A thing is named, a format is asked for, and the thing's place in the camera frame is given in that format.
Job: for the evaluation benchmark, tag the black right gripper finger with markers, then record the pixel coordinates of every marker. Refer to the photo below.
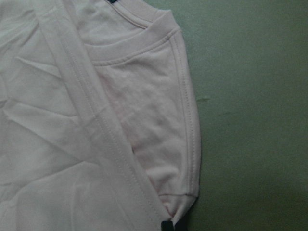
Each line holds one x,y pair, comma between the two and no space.
166,225

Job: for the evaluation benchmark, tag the pink t-shirt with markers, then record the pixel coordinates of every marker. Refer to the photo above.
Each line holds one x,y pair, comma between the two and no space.
99,129

